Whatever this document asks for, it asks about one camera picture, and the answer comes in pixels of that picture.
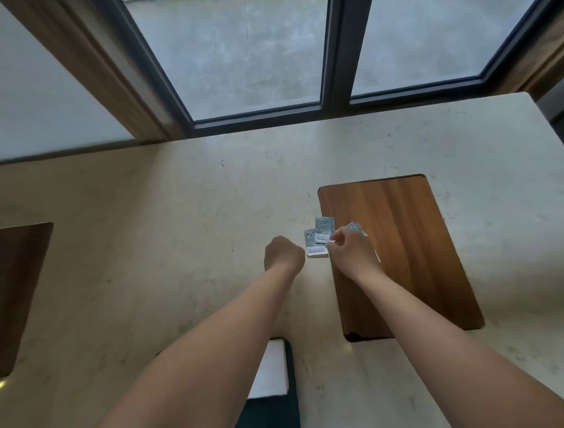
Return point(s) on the person's left hand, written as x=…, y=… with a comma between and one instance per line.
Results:
x=284, y=255

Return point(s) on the person's right hand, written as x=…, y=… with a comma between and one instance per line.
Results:
x=352, y=255

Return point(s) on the white paper napkin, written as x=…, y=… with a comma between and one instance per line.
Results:
x=271, y=370

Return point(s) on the dark green tray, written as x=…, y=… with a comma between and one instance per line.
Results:
x=273, y=414

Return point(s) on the person's right forearm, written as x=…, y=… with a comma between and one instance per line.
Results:
x=454, y=352

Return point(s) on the person's left forearm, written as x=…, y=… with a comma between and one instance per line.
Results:
x=207, y=352

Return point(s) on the brown wooden placemat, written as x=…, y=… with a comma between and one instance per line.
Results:
x=410, y=247
x=22, y=286

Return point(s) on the black window frame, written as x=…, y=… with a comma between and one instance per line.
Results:
x=343, y=53

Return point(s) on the wooden wall post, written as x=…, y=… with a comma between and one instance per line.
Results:
x=88, y=61
x=533, y=61

